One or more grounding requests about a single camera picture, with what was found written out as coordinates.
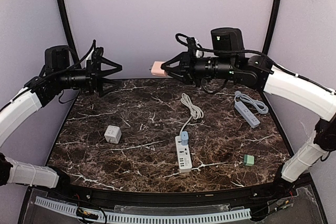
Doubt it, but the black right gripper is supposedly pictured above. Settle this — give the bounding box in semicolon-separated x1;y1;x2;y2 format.
162;47;236;87

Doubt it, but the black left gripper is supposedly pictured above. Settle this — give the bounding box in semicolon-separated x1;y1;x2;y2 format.
55;54;122;97

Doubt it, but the pink plug charger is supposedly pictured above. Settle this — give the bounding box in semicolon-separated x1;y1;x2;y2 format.
151;61;168;77

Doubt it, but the white cube socket adapter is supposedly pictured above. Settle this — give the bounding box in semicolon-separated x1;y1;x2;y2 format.
104;125;122;144

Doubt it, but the blue plug charger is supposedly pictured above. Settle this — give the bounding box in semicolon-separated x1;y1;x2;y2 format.
180;131;189;146

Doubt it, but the grey blue power strip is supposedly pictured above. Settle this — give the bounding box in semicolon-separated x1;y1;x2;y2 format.
234;101;260;129

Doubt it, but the white power strip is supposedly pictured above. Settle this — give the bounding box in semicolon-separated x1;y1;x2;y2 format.
175;136;192;173

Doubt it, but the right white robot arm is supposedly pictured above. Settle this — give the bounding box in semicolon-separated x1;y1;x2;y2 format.
159;34;335;200

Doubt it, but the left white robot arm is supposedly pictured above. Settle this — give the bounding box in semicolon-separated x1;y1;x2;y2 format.
1;44;122;201

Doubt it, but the green plug charger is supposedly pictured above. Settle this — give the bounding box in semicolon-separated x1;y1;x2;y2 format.
243;154;255;167

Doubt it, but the small circuit board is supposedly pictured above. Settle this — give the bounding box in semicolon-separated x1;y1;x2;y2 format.
76;207;98;220

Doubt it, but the white power strip cable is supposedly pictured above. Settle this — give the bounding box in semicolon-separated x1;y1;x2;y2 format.
178;92;205;136

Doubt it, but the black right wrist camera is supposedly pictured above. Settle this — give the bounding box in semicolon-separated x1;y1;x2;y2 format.
211;27;245;51

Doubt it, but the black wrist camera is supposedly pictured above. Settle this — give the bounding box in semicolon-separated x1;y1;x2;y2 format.
211;27;245;51
45;45;70;72

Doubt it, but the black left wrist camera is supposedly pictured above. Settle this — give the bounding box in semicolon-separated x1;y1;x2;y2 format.
45;45;70;72

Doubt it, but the grey power strip cable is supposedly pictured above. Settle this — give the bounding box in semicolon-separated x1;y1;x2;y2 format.
235;90;270;116

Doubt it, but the left black frame post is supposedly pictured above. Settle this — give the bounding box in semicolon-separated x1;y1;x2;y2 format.
57;0;79;63

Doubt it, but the black frame post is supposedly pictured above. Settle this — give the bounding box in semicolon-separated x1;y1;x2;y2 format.
57;0;79;63
262;0;281;55

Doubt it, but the black front rail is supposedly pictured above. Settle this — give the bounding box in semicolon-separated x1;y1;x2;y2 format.
28;175;313;210

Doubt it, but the right black frame post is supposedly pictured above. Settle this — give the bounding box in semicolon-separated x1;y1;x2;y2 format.
262;0;281;55

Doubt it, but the white slotted cable duct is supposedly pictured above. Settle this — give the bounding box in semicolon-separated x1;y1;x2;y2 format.
35;196;251;223

